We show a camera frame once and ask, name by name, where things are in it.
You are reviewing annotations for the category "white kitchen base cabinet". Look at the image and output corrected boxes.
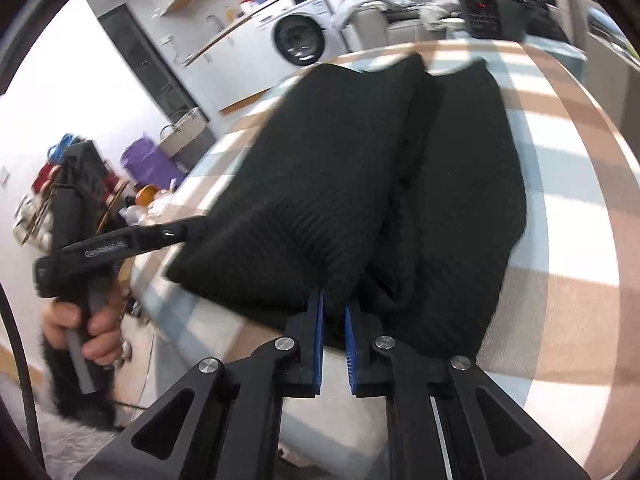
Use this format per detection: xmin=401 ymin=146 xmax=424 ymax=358
xmin=182 ymin=10 xmax=286 ymax=116

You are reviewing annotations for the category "dark door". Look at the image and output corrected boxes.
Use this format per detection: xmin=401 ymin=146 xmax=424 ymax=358
xmin=97 ymin=2 xmax=193 ymax=116

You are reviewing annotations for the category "grey sofa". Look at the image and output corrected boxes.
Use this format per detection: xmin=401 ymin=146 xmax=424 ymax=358
xmin=345 ymin=5 xmax=451 ymax=53

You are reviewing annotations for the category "woven laundry basket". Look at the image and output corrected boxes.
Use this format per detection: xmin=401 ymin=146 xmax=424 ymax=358
xmin=159 ymin=107 xmax=217 ymax=171

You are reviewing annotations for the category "purple bag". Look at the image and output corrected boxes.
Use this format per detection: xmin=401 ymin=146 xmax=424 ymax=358
xmin=120 ymin=132 xmax=186 ymax=191

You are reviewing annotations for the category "beige side cabinet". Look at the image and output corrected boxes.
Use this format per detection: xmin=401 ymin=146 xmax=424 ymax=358
xmin=585 ymin=0 xmax=640 ymax=71

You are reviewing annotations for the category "black jacket pile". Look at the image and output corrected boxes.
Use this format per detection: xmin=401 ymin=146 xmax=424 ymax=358
xmin=462 ymin=0 xmax=571 ymax=43

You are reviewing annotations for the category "white crumpled clothing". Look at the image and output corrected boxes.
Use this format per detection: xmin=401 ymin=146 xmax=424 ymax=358
xmin=420 ymin=0 xmax=461 ymax=31

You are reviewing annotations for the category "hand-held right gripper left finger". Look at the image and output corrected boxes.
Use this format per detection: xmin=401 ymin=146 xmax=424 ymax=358
xmin=92 ymin=287 xmax=326 ymax=480

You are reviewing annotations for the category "shoe rack with shoes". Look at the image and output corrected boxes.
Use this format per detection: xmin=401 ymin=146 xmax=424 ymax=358
xmin=12 ymin=132 xmax=132 ymax=247

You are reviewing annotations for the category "black knit sweater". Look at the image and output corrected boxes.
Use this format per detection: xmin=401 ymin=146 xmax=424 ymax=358
xmin=165 ymin=54 xmax=528 ymax=361

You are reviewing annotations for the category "person's left forearm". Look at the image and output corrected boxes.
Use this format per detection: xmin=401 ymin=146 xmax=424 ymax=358
xmin=39 ymin=335 xmax=123 ymax=433

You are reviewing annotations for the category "grey fluffy rug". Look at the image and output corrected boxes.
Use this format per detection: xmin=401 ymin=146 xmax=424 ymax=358
xmin=0 ymin=375 xmax=126 ymax=480

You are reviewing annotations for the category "light grey blanket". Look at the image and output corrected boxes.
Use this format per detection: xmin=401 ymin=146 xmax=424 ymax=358
xmin=331 ymin=0 xmax=408 ymax=28

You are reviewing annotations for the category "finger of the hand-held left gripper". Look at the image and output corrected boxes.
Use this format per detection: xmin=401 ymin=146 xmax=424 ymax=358
xmin=144 ymin=214 xmax=209 ymax=252

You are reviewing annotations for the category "white washing machine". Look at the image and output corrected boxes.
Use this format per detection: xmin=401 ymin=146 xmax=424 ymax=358
xmin=250 ymin=0 xmax=346 ymax=67

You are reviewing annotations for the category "person's left hand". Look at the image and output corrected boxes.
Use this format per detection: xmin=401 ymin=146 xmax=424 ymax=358
xmin=42 ymin=280 xmax=126 ymax=368

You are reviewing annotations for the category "black electric pressure cooker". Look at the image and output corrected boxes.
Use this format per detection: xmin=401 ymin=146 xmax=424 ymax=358
xmin=455 ymin=0 xmax=526 ymax=41

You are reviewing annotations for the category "small table with blue cloth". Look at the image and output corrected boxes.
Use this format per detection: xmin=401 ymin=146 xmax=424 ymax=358
xmin=445 ymin=25 xmax=588 ymax=68

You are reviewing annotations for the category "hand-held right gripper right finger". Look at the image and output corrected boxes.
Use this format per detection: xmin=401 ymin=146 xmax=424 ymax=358
xmin=345 ymin=301 xmax=591 ymax=480

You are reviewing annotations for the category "black cable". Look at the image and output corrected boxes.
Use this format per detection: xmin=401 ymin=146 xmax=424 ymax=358
xmin=0 ymin=290 xmax=45 ymax=480

